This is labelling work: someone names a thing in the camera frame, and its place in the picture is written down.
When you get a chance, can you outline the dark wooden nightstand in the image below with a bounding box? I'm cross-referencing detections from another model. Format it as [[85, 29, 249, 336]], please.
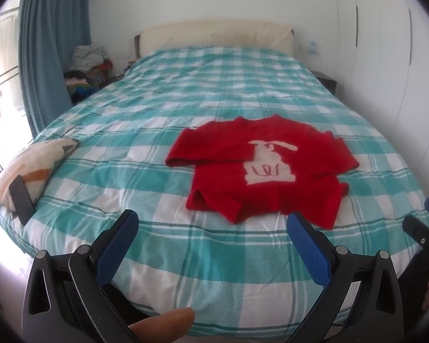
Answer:
[[313, 71, 338, 95]]

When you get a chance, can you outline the black remote control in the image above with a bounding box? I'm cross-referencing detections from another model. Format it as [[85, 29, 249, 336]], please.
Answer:
[[8, 175, 36, 226]]

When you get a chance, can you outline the red sweater with white print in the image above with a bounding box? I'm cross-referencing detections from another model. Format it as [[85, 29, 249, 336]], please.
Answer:
[[165, 114, 360, 230]]

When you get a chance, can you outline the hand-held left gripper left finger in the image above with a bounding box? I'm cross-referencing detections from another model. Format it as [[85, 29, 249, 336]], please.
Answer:
[[21, 209, 140, 343]]

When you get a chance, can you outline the cream padded headboard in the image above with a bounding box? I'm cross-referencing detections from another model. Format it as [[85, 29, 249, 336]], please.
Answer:
[[134, 21, 294, 59]]

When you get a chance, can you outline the white wardrobe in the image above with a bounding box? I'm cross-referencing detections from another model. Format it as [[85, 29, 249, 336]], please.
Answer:
[[334, 0, 429, 201]]

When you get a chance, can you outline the cream patterned pillow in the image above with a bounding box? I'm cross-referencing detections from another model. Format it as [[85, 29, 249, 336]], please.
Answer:
[[0, 137, 80, 218]]

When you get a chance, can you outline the white wall socket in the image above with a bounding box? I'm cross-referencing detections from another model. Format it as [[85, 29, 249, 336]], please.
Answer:
[[300, 40, 320, 56]]

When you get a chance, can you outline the pile of mixed clothes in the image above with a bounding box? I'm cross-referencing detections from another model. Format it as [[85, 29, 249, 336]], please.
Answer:
[[63, 45, 114, 106]]

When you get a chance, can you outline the bed with teal plaid cover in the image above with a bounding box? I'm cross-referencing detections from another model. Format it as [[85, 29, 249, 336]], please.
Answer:
[[0, 45, 429, 338]]

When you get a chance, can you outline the person's left hand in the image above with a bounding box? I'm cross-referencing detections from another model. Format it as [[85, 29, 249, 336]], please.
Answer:
[[128, 307, 196, 343]]

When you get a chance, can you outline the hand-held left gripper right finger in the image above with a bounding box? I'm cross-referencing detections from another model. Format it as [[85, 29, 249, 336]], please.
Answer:
[[287, 212, 404, 343]]

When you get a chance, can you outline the blue curtain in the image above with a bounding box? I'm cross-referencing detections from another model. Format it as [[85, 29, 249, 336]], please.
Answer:
[[18, 0, 92, 140]]

